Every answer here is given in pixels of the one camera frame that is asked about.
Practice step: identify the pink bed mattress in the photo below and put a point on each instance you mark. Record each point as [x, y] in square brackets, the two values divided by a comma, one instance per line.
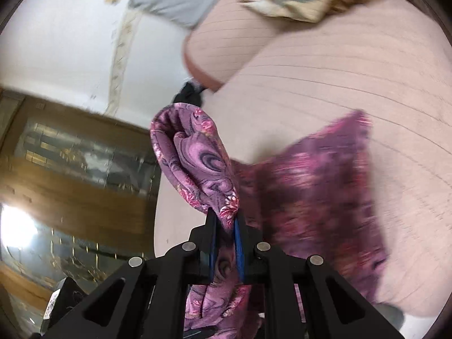
[353, 77]

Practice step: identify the purple floral long-sleeved shirt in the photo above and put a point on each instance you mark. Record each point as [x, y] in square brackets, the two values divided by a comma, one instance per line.
[310, 201]

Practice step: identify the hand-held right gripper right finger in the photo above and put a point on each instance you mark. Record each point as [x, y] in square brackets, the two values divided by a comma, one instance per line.
[240, 250]

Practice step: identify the black cloth pile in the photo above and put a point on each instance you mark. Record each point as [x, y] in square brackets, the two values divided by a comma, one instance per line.
[189, 93]

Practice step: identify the wooden cabinet with glass door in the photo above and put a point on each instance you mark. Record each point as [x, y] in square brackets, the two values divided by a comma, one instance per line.
[70, 190]

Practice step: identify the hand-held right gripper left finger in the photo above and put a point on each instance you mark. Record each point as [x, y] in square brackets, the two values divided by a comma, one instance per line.
[212, 250]

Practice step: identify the pink bolster with brown end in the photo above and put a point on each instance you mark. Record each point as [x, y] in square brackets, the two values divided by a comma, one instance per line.
[226, 42]

